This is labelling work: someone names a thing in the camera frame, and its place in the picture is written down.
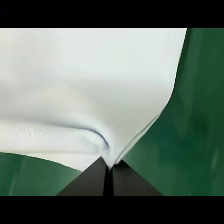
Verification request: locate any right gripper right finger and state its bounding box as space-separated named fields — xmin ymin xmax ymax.
xmin=111 ymin=160 xmax=164 ymax=197

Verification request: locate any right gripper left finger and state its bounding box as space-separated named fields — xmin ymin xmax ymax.
xmin=57 ymin=156 xmax=108 ymax=197

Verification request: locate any white shirt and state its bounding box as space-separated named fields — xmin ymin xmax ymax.
xmin=0 ymin=27 xmax=188 ymax=173

